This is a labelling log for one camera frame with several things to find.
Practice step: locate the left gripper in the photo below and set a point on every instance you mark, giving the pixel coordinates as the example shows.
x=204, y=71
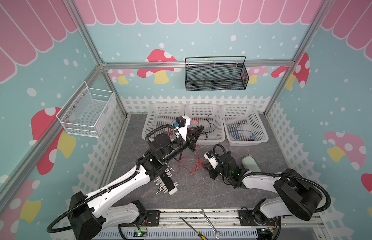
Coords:
x=191, y=140

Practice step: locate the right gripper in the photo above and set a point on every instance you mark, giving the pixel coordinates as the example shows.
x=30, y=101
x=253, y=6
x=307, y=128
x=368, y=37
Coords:
x=213, y=167

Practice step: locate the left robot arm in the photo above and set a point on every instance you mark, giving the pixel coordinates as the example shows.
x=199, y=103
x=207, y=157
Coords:
x=89, y=214

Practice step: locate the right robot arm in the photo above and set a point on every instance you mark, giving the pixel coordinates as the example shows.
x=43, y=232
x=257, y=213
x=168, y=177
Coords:
x=297, y=196

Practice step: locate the middle white plastic basket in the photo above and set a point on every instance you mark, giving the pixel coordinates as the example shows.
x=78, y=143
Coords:
x=208, y=116

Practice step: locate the white plastic basket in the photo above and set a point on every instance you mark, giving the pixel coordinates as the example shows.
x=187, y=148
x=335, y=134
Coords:
x=162, y=114
x=243, y=125
x=208, y=116

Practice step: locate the mint green zip case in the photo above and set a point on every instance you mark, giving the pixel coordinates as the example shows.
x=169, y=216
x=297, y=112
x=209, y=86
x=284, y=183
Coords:
x=250, y=164

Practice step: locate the left white plastic basket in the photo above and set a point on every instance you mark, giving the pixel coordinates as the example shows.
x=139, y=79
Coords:
x=162, y=114

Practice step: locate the right white plastic basket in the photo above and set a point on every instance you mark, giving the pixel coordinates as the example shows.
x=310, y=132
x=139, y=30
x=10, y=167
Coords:
x=243, y=125

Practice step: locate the silver combination wrench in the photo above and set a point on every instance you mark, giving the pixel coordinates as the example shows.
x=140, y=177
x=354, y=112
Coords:
x=217, y=234

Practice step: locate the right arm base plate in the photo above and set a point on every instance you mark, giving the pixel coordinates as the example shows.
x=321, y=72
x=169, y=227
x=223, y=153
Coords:
x=249, y=217

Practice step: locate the black wire mesh wall basket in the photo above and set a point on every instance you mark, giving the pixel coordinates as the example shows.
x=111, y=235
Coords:
x=221, y=73

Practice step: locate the yellow handled front screwdriver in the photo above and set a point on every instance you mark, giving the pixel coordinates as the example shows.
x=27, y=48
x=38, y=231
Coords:
x=199, y=234

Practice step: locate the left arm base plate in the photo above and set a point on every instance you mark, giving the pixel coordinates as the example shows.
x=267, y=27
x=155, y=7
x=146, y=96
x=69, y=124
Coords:
x=146, y=219

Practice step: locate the white wire wall basket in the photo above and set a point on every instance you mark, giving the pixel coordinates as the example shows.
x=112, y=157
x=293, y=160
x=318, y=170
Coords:
x=87, y=111

